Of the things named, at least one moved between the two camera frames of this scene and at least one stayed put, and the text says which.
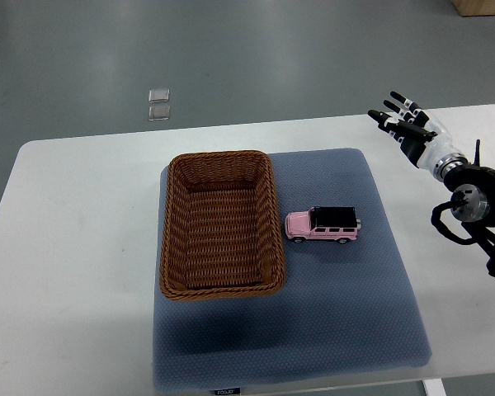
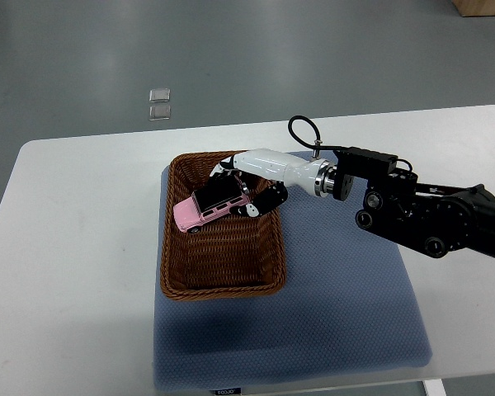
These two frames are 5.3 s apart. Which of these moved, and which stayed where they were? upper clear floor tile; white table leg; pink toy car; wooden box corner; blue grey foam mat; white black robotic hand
Moved: pink toy car; white black robotic hand
Stayed: blue grey foam mat; upper clear floor tile; wooden box corner; white table leg
